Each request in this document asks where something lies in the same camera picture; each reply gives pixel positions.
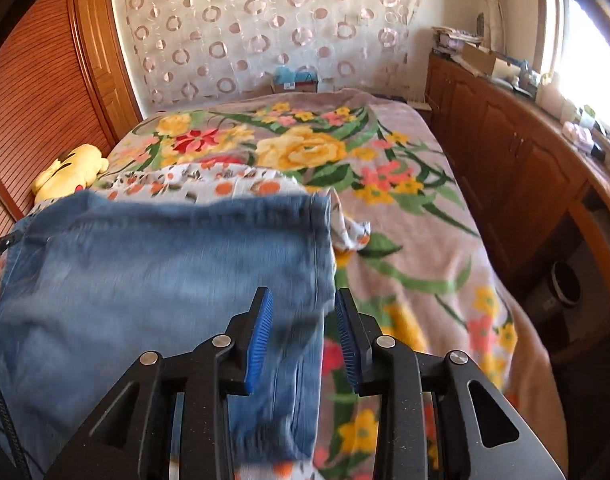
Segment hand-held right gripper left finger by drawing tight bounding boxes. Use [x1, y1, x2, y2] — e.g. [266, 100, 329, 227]
[45, 286, 275, 480]

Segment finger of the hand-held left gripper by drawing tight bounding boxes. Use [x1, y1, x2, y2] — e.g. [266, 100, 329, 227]
[0, 232, 23, 266]

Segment orange fruit print sheet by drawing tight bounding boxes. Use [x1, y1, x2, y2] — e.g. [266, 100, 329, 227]
[92, 162, 373, 480]

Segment yellow plush toy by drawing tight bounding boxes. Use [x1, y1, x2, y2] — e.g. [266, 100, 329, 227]
[31, 144, 110, 205]

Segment floral blanket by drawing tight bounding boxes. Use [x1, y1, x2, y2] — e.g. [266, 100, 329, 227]
[88, 87, 556, 480]

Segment white pink bottle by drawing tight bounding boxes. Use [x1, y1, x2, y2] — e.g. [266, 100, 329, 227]
[537, 72, 566, 111]

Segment grey waste bin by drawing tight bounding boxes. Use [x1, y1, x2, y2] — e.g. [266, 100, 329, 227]
[527, 260, 586, 321]

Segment pale patterned window curtain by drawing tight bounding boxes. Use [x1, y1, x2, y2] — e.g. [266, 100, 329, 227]
[475, 0, 508, 53]

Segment open cardboard box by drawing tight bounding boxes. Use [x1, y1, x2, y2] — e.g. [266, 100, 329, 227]
[462, 42, 510, 78]

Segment blue denim pants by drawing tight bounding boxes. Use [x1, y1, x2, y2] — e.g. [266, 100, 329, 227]
[0, 192, 336, 480]

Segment circle pattern wall curtain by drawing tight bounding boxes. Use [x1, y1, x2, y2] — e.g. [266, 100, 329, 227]
[120, 0, 426, 106]

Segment small carton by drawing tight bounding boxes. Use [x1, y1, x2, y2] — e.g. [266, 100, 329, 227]
[271, 77, 320, 95]

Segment wooden cabinet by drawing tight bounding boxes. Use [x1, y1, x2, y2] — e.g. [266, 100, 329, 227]
[425, 52, 610, 361]

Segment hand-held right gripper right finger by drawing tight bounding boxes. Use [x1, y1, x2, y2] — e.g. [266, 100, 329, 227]
[334, 287, 570, 480]

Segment stack of papers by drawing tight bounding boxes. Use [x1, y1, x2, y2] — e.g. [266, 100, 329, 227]
[431, 25, 486, 56]

